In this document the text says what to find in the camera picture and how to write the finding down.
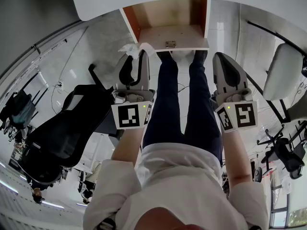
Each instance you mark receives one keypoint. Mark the white chair with black frame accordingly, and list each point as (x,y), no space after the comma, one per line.
(280,73)

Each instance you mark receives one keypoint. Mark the person's right forearm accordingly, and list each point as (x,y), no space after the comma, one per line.
(236,157)

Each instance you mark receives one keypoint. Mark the dark teal backpack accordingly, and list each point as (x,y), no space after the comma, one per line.
(21,111)

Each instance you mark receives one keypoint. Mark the person's dark navy trousers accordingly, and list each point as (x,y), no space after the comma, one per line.
(165,104)

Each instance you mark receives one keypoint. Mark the black framed window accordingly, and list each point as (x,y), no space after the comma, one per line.
(297,217)

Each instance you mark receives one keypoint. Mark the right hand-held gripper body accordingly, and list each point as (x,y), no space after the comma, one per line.
(244,115)

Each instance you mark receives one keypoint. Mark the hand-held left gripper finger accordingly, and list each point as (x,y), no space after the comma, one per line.
(121,73)
(145,75)

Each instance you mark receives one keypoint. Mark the large black office chair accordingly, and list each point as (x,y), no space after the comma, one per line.
(64,126)

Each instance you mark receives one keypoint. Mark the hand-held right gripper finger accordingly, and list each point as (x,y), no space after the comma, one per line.
(241,79)
(217,80)

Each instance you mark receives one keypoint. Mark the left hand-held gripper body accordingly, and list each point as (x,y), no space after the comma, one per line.
(128,115)

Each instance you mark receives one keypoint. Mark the person's face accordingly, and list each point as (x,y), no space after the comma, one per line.
(172,220)

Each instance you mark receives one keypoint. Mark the person's white shirt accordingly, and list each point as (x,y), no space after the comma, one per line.
(180,178)

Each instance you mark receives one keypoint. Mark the person's left forearm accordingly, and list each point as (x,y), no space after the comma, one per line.
(127,145)

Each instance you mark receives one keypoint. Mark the wooden drawer with white front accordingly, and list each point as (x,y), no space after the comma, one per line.
(168,35)

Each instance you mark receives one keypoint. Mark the white tissue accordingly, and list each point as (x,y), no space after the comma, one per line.
(130,49)

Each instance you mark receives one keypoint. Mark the black metal desk bar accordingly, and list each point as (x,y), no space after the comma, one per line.
(263,29)

